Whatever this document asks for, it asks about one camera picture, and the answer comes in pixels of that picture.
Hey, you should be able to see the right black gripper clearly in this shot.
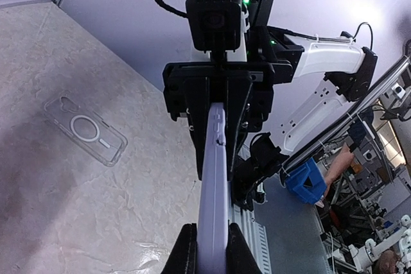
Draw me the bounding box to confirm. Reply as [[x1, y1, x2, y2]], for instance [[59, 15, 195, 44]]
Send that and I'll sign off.
[[162, 60, 294, 181]]

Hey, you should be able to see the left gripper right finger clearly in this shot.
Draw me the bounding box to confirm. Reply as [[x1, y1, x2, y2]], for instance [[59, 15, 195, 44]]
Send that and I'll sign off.
[[226, 223, 261, 274]]

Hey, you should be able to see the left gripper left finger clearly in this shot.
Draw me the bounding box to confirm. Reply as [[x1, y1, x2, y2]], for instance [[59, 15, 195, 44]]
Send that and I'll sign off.
[[163, 223, 197, 274]]

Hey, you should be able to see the lavender phone case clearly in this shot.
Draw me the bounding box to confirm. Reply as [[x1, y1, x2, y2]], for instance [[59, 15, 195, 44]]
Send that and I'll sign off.
[[197, 103, 229, 273]]

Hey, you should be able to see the clear phone case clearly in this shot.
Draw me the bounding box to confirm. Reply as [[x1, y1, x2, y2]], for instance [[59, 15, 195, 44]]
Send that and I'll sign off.
[[43, 91, 128, 167]]

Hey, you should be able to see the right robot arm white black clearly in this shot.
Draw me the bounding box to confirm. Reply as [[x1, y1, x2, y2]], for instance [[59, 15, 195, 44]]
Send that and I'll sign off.
[[163, 0, 377, 210]]

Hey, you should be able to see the person forearm in background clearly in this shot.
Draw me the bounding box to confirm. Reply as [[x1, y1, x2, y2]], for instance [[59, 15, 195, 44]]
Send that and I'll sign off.
[[324, 143, 354, 198]]

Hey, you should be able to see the blue plastic block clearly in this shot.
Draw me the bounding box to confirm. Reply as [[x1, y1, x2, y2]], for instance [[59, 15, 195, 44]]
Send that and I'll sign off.
[[284, 158, 327, 205]]

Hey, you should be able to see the front aluminium rail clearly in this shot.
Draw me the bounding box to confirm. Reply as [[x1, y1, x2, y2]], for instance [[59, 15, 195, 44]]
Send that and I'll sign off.
[[230, 55, 410, 273]]

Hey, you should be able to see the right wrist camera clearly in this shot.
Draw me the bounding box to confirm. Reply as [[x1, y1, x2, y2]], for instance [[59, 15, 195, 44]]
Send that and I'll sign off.
[[185, 0, 249, 62]]

